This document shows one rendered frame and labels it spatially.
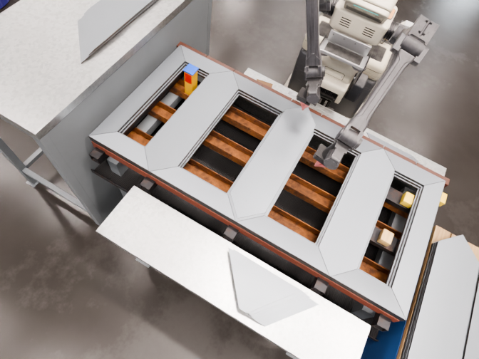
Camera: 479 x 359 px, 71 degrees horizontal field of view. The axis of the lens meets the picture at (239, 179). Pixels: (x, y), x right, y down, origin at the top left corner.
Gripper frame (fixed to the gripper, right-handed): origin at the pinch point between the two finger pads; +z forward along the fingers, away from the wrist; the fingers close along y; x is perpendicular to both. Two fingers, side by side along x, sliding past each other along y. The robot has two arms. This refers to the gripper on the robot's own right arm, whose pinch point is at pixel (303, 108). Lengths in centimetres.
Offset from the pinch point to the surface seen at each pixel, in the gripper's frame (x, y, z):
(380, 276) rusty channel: -47, 70, 25
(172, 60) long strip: -6, -74, 7
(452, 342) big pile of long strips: -65, 98, 8
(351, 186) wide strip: -22.5, 38.3, 7.2
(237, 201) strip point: -59, -3, 8
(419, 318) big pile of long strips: -63, 83, 8
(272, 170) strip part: -36.1, 2.7, 7.4
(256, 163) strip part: -36.9, -5.3, 7.5
